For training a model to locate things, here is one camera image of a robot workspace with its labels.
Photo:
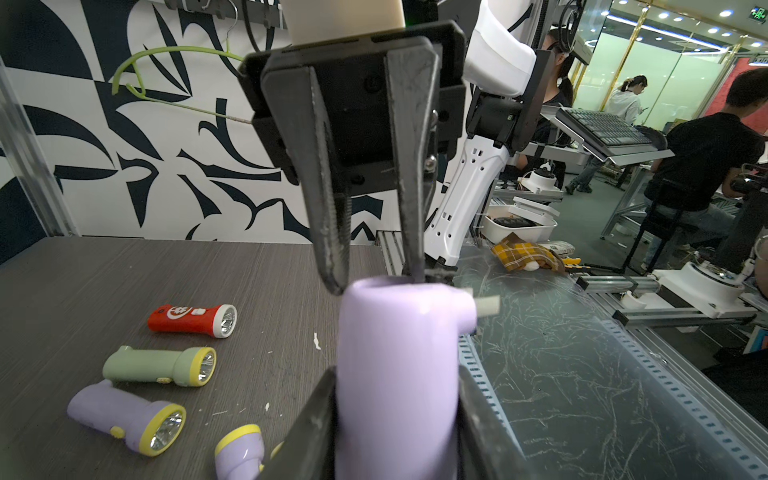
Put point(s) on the red flashlight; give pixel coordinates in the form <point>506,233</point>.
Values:
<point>217,322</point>

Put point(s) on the green flashlight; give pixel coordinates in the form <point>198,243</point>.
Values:
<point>193,367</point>

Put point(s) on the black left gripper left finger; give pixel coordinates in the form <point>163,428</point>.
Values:
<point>308,450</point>

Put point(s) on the purple flashlight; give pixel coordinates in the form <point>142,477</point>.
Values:
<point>240,453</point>
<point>147,427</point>
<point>397,387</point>

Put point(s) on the seated person black shirt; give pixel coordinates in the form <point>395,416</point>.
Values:
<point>708,154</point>

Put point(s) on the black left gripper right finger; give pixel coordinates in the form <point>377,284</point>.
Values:
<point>485,449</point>

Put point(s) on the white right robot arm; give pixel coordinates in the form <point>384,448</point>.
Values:
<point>505,85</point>

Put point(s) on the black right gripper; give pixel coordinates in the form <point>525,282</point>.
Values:
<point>352,82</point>

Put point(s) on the yellow plaid cloth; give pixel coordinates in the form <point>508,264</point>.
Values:
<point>517,254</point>

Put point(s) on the standing person white shirt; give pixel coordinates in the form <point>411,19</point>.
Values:
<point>625,104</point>

